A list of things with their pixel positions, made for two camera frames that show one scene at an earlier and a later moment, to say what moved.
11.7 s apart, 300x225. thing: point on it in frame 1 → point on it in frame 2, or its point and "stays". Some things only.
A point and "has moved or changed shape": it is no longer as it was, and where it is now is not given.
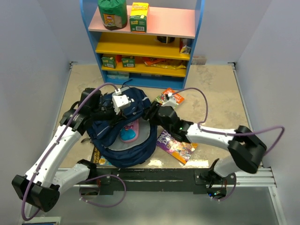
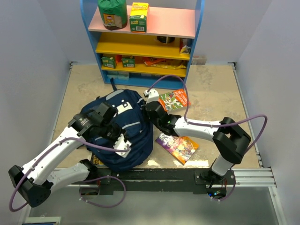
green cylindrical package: (113, 13) stays
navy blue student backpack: (126, 139) has moved or changed shape
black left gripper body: (106, 113) → (113, 132)
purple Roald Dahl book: (181, 151) stays
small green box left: (108, 62) stays
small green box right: (129, 62) stays
